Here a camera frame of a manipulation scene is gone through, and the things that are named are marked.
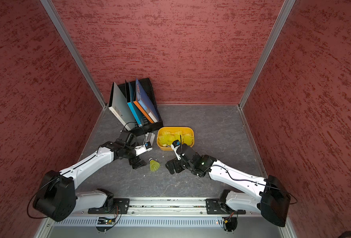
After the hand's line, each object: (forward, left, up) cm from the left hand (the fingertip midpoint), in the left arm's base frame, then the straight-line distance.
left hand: (141, 158), depth 85 cm
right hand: (-6, -20, +5) cm, 21 cm away
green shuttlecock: (-3, -8, -5) cm, 9 cm away
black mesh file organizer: (+48, +1, +14) cm, 49 cm away
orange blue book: (+26, -1, +22) cm, 34 cm away
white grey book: (+29, +17, +14) cm, 36 cm away
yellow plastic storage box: (+15, -14, +2) cm, 20 cm away
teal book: (+22, +4, +21) cm, 30 cm away
